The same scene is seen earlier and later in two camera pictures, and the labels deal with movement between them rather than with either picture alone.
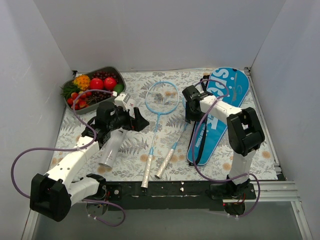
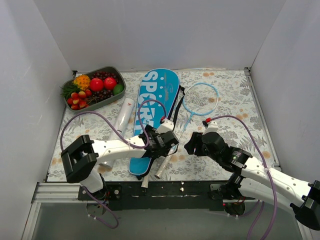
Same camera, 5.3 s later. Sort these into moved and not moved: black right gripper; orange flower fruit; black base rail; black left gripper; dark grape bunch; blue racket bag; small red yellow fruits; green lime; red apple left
Moved: black right gripper; black left gripper; blue racket bag
Not moved: red apple left; black base rail; orange flower fruit; dark grape bunch; green lime; small red yellow fruits
